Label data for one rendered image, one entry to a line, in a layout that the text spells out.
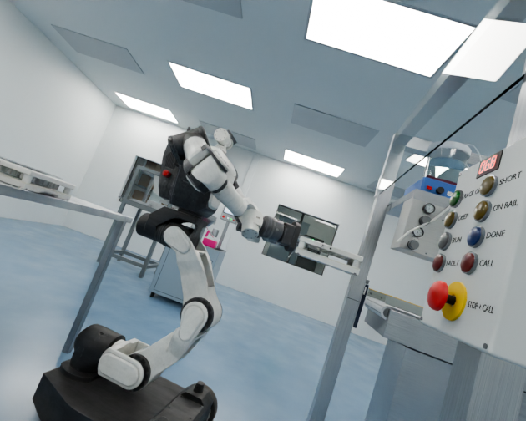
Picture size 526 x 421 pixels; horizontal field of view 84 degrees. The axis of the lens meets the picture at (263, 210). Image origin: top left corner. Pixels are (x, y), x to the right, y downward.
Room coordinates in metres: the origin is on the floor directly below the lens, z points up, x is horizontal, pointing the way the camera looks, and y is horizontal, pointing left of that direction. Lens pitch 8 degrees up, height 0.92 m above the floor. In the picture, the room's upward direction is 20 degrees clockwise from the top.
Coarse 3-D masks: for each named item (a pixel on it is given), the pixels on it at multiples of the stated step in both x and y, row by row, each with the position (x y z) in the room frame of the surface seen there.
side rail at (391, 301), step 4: (388, 296) 1.06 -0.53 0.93; (388, 300) 1.06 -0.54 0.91; (392, 300) 1.06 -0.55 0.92; (396, 300) 1.06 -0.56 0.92; (400, 300) 1.05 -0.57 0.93; (388, 304) 1.06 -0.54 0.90; (392, 304) 1.06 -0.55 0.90; (396, 304) 1.05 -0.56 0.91; (400, 304) 1.05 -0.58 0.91; (404, 304) 1.05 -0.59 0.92; (408, 304) 1.05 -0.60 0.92; (412, 304) 1.05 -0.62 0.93; (400, 308) 1.05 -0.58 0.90; (404, 308) 1.05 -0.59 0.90; (408, 308) 1.05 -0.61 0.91; (412, 308) 1.05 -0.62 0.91; (416, 308) 1.04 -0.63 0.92; (420, 308) 1.04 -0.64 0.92; (412, 312) 1.04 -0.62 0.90; (416, 312) 1.04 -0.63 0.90; (420, 312) 1.04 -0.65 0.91; (420, 316) 1.04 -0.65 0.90
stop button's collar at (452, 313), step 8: (448, 288) 0.40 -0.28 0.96; (456, 288) 0.38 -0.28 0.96; (464, 288) 0.37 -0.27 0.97; (456, 296) 0.38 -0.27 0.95; (464, 296) 0.36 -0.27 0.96; (448, 304) 0.39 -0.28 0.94; (456, 304) 0.37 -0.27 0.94; (464, 304) 0.36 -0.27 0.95; (480, 304) 0.33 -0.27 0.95; (448, 312) 0.39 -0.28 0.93; (456, 312) 0.37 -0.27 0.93
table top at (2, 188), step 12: (0, 180) 1.05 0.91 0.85; (0, 192) 0.95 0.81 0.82; (12, 192) 0.99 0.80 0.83; (24, 192) 1.03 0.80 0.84; (36, 192) 1.10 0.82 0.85; (48, 204) 1.16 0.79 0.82; (60, 204) 1.22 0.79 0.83; (72, 204) 1.28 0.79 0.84; (84, 204) 1.48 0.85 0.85; (108, 216) 1.59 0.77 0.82; (120, 216) 1.71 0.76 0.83
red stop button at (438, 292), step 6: (438, 282) 0.38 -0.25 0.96; (444, 282) 0.38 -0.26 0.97; (432, 288) 0.39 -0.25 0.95; (438, 288) 0.38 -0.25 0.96; (444, 288) 0.37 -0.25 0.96; (432, 294) 0.38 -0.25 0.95; (438, 294) 0.37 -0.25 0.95; (444, 294) 0.37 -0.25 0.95; (432, 300) 0.38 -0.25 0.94; (438, 300) 0.37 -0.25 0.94; (444, 300) 0.37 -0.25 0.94; (450, 300) 0.38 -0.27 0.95; (432, 306) 0.38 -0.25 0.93; (438, 306) 0.37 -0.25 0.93
